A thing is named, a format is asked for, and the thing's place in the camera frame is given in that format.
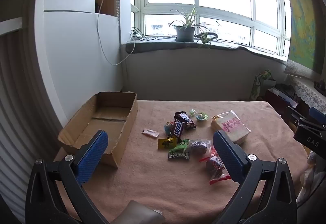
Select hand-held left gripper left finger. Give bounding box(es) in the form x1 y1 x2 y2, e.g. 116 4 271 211
25 130 110 224

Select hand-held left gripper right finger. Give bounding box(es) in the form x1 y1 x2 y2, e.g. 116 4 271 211
213 130 297 224

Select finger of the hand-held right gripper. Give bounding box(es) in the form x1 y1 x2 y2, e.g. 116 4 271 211
285 106 310 133
309 107 326 125

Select red-trimmed clear cake packet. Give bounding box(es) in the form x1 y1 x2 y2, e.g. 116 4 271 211
199 149 231 186
188 139 213 157

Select clear bread packet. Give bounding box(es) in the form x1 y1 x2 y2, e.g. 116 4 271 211
211 110 251 144

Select brown cardboard box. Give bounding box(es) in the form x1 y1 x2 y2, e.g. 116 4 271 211
58 91 138 169

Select brown chocolate bar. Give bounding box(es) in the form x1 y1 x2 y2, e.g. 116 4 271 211
170 119 185 138

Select dark chocolate bar wrapper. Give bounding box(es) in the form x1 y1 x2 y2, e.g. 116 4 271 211
174 112 197 130

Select pink sachet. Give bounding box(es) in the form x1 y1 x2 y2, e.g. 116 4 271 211
142 128 160 138

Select yellow snack packet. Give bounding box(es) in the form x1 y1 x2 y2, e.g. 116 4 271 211
157 137 179 150

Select dark red box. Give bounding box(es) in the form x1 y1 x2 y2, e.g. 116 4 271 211
265 88 298 117

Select white lace cloth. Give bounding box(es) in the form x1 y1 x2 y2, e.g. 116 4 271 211
289 75 326 115

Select green bag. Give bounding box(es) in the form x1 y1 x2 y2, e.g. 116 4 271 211
251 70 277 101

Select translucent grey object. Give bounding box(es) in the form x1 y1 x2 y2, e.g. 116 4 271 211
118 200 166 224

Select white cabinet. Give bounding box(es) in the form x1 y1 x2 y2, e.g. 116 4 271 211
34 0 123 128

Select small green plant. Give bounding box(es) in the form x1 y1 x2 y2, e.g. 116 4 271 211
196 32 222 50

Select potted spider plant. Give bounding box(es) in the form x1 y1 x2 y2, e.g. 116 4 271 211
169 3 222 42

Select wall map poster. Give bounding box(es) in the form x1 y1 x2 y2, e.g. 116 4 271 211
279 0 326 79

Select black cables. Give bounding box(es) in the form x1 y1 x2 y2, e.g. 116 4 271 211
130 26 163 41

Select white cable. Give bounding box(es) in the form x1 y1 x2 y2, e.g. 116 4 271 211
97 0 137 66

